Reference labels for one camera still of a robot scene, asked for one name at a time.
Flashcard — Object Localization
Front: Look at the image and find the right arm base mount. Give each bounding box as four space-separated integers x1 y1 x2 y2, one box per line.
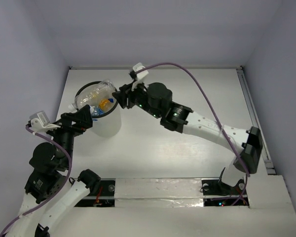
199 175 249 207

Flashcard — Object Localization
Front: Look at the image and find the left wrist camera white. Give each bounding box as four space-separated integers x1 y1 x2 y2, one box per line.
29 111 50 130

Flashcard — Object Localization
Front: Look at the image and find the silver taped front bar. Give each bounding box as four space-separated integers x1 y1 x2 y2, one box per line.
114 178 204 208

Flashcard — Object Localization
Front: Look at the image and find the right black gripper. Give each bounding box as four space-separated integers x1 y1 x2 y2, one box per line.
111 79 162 119

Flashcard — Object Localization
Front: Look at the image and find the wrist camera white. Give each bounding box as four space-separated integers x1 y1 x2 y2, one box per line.
29 111 50 130
129 63 148 91

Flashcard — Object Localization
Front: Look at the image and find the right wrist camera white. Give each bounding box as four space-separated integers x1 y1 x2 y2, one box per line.
129 63 148 91

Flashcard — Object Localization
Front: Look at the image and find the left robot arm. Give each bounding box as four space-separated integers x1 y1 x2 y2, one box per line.
0 105 101 237

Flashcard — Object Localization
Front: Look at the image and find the large clear plastic bottle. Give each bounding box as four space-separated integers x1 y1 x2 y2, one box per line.
68 79 116 111

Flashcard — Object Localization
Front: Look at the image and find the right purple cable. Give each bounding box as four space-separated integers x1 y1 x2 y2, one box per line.
138 62 250 207

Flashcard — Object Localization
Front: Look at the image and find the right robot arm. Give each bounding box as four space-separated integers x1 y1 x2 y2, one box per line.
112 82 263 194

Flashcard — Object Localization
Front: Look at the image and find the aluminium side rail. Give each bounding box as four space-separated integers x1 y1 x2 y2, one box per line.
236 66 277 175

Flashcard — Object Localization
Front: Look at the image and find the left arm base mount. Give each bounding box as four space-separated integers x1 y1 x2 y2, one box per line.
69 169 115 207

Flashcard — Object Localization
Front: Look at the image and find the white bin with black rim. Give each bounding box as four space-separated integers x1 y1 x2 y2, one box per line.
76 82 121 138

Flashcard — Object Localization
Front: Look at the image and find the yellow cap orange label bottle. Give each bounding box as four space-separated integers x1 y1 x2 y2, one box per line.
98 98 115 113

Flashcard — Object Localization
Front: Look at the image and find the blue label clear bottle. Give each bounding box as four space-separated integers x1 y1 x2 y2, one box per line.
90 106 105 117

